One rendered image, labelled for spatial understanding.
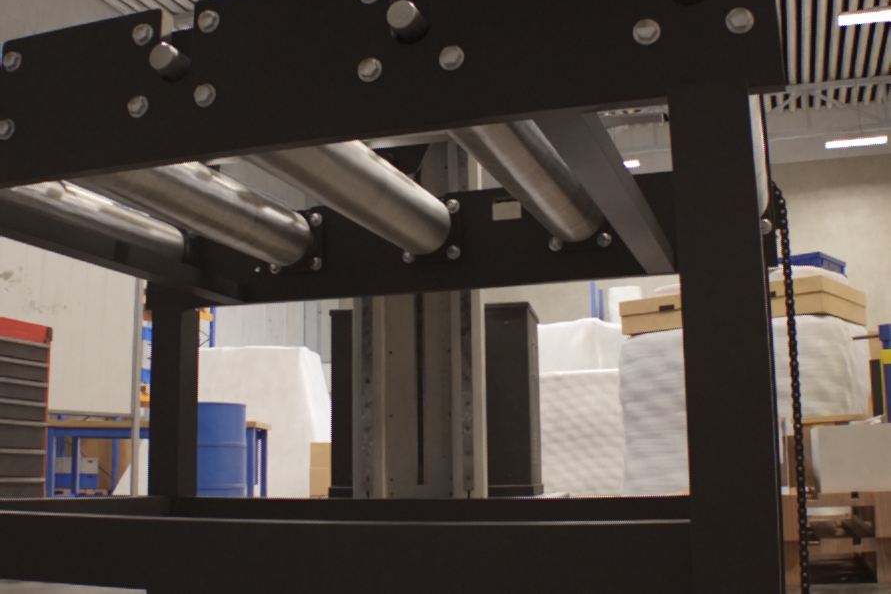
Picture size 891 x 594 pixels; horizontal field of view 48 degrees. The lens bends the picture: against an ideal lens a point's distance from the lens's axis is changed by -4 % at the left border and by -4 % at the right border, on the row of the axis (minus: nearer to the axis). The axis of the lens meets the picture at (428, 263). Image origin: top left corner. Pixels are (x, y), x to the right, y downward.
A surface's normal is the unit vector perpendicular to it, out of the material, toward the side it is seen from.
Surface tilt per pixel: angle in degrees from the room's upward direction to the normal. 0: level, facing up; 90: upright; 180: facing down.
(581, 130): 180
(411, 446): 90
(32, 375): 90
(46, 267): 90
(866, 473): 90
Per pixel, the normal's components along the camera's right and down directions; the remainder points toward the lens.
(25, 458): 0.95, -0.07
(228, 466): 0.76, -0.14
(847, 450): -0.28, -0.18
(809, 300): -0.64, -0.14
